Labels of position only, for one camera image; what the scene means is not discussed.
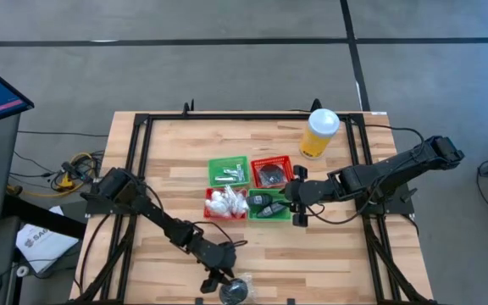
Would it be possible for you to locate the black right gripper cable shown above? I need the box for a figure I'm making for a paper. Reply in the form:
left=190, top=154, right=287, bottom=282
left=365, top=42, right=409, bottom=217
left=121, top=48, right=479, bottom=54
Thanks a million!
left=307, top=177, right=377, bottom=226

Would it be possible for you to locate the yellow wipes canister white lid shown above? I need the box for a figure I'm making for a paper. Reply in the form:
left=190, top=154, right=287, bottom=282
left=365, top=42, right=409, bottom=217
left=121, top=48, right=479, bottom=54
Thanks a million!
left=299, top=108, right=341, bottom=161

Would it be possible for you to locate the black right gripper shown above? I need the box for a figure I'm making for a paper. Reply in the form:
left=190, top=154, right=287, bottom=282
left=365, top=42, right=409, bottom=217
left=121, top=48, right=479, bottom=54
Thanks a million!
left=274, top=165, right=338, bottom=228

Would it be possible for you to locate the yellow cable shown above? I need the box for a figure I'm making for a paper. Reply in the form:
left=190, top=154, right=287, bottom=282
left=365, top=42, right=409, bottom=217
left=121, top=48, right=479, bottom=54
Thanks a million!
left=6, top=152, right=99, bottom=199

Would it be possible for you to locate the green plastic basket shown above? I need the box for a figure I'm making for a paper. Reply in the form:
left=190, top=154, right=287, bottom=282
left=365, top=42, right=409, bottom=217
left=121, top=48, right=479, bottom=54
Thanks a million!
left=247, top=188, right=292, bottom=223
left=208, top=156, right=251, bottom=189

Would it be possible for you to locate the bag of black round discs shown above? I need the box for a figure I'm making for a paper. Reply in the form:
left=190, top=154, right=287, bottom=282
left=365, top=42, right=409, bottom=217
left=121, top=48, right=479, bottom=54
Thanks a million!
left=219, top=274, right=258, bottom=305
left=258, top=164, right=286, bottom=187

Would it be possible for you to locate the red plastic basket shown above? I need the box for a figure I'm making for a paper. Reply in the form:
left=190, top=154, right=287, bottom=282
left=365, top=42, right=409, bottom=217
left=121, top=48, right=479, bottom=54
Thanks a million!
left=250, top=154, right=295, bottom=190
left=203, top=187, right=249, bottom=222

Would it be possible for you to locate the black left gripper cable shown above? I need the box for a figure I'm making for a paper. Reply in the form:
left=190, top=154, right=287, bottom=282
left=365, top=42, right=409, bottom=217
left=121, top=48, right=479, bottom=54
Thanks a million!
left=192, top=220, right=249, bottom=248

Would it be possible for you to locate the black roll-on deodorant with barcode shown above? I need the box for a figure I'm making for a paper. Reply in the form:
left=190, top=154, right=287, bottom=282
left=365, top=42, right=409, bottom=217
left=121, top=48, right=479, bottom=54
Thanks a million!
left=247, top=193, right=275, bottom=207

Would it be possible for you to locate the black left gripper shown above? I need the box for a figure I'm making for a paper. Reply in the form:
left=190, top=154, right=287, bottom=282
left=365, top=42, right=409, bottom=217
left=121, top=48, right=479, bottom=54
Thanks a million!
left=197, top=241, right=240, bottom=295

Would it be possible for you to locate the white printed paper sheet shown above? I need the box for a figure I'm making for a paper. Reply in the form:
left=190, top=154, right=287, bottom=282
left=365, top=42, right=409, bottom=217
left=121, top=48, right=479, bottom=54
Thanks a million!
left=14, top=205, right=80, bottom=275

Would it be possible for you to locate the black aluminium table frame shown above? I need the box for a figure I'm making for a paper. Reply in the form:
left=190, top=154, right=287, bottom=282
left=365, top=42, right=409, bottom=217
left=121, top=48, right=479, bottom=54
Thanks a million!
left=69, top=110, right=436, bottom=305

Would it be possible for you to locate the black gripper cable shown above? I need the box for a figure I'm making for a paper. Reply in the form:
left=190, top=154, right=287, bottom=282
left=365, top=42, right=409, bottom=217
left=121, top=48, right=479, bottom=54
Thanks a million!
left=192, top=220, right=249, bottom=248
left=307, top=177, right=377, bottom=226

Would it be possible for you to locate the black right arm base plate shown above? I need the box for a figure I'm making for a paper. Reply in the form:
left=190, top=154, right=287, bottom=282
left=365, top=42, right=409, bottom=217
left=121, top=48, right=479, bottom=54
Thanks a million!
left=352, top=180, right=418, bottom=216

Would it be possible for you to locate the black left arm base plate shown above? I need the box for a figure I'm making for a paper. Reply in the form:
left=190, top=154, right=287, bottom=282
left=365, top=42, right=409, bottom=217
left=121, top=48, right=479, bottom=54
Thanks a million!
left=80, top=180, right=147, bottom=215

